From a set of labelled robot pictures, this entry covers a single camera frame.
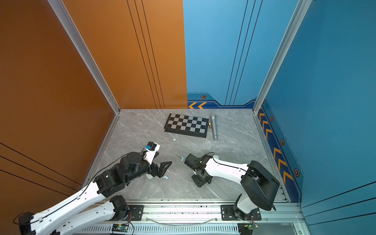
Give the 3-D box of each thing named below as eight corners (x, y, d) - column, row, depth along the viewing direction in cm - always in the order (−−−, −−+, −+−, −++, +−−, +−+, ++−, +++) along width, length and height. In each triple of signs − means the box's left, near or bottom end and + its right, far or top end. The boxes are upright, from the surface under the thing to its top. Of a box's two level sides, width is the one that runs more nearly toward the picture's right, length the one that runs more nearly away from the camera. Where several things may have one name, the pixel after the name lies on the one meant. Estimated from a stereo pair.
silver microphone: (212, 140, 103) (213, 137, 101) (210, 115, 119) (210, 112, 116) (218, 140, 103) (219, 137, 101) (215, 115, 119) (215, 112, 116)
